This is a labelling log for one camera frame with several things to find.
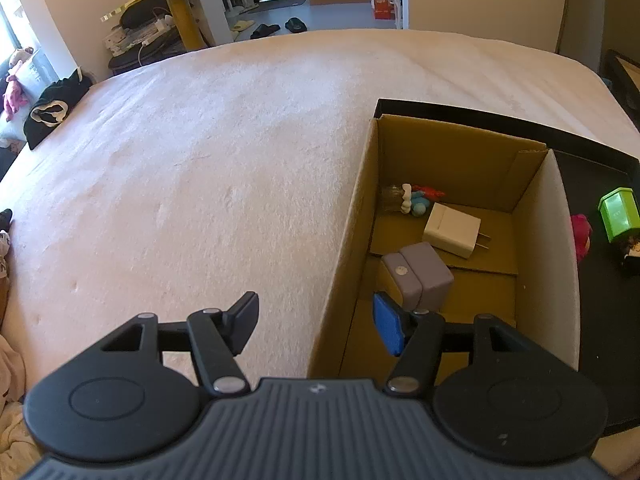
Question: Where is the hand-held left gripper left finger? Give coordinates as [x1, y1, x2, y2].
[80, 291, 260, 399]

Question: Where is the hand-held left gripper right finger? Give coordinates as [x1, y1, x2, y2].
[372, 292, 551, 397]

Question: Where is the grey cube charger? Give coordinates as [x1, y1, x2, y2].
[381, 241, 455, 311]

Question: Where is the white charger plug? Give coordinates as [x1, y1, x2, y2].
[422, 202, 492, 260]

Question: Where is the small multicoloured toy figure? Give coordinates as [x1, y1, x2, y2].
[382, 183, 447, 217]

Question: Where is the pink toy figure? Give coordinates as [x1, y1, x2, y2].
[570, 213, 593, 262]

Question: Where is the black shallow tray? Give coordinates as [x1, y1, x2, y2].
[375, 98, 640, 436]

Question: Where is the small pale-headed doll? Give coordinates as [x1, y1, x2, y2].
[620, 232, 640, 276]

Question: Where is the green toy house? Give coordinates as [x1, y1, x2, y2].
[598, 186, 640, 244]

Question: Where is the crumpled pale quilt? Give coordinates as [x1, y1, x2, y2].
[0, 332, 46, 480]

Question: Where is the dark low bench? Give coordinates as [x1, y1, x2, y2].
[107, 25, 191, 76]

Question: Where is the black and white garment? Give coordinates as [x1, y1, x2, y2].
[25, 67, 93, 151]

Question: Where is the white power strip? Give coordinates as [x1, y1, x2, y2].
[140, 12, 177, 46]

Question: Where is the round yellow-edged table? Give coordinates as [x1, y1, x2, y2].
[100, 0, 241, 52]

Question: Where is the pink plush toy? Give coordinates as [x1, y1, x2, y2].
[4, 47, 33, 121]

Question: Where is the black-edged shallow cardboard box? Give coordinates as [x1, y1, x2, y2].
[602, 50, 640, 111]

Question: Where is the large brown cardboard sheet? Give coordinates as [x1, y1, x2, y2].
[597, 0, 640, 61]

